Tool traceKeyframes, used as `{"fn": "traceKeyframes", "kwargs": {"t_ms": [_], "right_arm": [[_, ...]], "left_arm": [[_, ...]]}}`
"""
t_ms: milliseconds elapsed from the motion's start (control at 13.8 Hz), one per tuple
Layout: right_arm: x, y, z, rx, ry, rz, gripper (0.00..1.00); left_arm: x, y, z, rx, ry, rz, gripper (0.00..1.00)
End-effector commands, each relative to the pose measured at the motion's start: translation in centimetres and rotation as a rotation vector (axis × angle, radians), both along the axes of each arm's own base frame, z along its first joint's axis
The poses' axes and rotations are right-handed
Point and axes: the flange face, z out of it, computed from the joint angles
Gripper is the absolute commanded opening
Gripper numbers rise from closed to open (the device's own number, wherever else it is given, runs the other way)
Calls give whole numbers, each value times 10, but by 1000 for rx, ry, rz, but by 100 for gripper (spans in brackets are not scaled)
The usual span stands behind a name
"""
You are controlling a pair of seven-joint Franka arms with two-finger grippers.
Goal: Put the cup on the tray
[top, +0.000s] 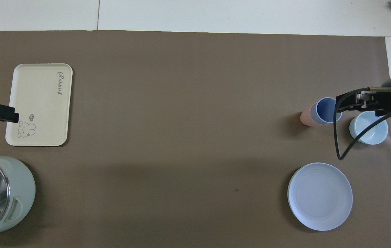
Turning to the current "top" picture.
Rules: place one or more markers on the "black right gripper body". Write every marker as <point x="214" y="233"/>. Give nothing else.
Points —
<point x="386" y="101"/>

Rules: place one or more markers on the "periwinkle blue plastic cup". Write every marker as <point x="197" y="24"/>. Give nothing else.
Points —
<point x="324" y="110"/>

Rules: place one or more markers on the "pink plastic cup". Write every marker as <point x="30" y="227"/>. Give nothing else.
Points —
<point x="305" y="117"/>

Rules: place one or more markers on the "cream rabbit print tray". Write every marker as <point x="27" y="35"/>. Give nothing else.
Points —
<point x="40" y="103"/>

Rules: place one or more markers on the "light blue bowl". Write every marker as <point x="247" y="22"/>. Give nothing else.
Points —
<point x="371" y="132"/>

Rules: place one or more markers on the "pale green electric pot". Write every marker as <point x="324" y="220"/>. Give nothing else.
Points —
<point x="21" y="186"/>

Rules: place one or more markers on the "periwinkle blue plate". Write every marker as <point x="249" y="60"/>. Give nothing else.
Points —
<point x="319" y="196"/>

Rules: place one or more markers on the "brown paper table mat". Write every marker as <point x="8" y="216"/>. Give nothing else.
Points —
<point x="188" y="137"/>

